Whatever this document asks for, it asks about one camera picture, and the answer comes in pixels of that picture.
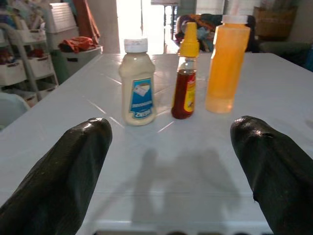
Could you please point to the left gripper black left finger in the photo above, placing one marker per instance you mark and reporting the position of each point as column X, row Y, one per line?
column 61, row 176

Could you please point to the dark chair with clothes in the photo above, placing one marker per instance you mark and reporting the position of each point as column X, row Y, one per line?
column 205, row 31

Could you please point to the red cloth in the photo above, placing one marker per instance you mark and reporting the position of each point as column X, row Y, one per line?
column 75, row 44

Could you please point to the pale blue plastic tub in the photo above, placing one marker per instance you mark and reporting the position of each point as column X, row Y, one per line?
column 11, row 110

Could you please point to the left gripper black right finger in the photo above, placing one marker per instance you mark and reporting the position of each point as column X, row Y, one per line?
column 278, row 176

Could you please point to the wicker basket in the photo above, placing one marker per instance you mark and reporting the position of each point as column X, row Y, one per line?
column 274, row 22

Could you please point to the white storage rack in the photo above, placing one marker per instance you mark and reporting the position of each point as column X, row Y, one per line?
column 22, row 71

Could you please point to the orange drink bottle white cap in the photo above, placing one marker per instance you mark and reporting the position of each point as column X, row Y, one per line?
column 226, row 63

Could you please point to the grey laundry hamper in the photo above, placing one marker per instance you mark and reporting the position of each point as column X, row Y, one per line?
column 73, row 63

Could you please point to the honey bottle yellow cap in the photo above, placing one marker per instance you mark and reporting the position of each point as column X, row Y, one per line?
column 183, row 98

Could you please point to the white louvered cabinet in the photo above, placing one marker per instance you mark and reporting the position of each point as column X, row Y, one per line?
column 61, row 19

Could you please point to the mayonnaise bottle blue label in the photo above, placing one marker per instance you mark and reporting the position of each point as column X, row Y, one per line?
column 138, row 73

